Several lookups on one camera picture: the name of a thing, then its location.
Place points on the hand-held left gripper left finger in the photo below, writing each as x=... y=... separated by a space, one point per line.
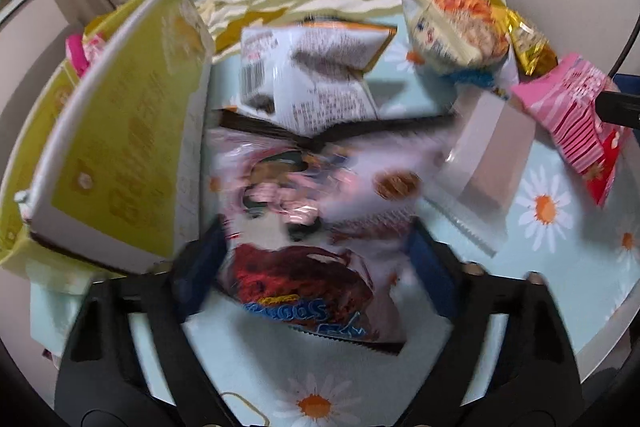
x=197 y=272

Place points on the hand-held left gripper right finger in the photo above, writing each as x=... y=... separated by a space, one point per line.
x=432 y=272

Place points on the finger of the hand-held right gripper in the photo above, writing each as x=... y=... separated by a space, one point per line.
x=620 y=109

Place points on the pink striped snack packet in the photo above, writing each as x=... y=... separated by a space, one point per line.
x=575 y=117

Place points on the dark purple cartoon snack packet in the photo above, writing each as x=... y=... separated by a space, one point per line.
x=300 y=207

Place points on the yellow-green cardboard box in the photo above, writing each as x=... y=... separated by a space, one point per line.
x=125 y=132

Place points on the gold foil snack packet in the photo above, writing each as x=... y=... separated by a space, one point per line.
x=530 y=42

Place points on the daisy print tablecloth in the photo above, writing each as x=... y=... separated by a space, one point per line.
x=550 y=257

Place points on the silver foil snack packet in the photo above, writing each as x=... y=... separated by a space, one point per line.
x=482 y=157

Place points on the thin elastic band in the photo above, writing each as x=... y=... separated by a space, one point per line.
x=245 y=402

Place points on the cream noodle-print snack packet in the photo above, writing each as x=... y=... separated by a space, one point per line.
x=455 y=27

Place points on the small white text snack packet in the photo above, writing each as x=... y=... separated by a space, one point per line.
x=330 y=104

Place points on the white barcode snack packet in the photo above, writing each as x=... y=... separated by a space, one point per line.
x=310 y=52

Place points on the bright pink snack packet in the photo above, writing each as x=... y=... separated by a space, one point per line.
x=82 y=52

